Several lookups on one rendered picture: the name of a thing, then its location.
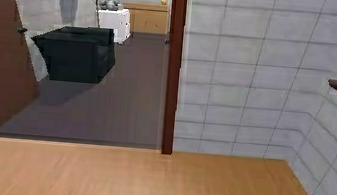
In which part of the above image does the black armchair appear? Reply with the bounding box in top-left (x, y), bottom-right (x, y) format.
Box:
top-left (28, 22), bottom-right (119, 86)

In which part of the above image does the white cabinet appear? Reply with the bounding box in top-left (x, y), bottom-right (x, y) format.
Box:
top-left (95, 6), bottom-right (133, 45)

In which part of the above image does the grey animal statue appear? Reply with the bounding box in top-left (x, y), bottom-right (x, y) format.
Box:
top-left (99, 0), bottom-right (121, 12)

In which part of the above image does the black door handle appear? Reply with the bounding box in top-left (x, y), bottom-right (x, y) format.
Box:
top-left (16, 24), bottom-right (29, 35)

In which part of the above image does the brown room door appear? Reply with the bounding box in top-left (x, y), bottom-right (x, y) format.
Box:
top-left (0, 0), bottom-right (49, 146)

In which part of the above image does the wooden sideboard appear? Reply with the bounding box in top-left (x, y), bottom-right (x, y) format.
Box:
top-left (120, 0), bottom-right (171, 36)

